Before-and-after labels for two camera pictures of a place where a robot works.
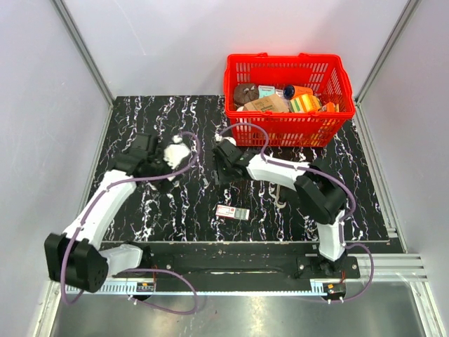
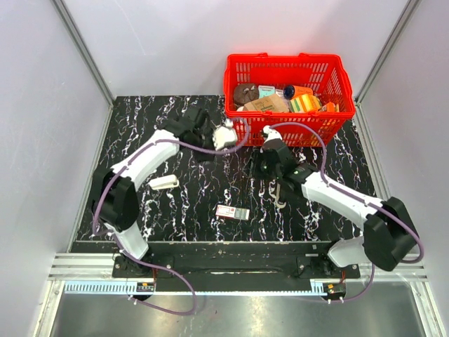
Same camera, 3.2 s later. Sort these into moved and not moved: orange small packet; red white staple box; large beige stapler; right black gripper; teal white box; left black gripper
Moved: left black gripper; right black gripper
Not moved: orange small packet; red white staple box; large beige stapler; teal white box
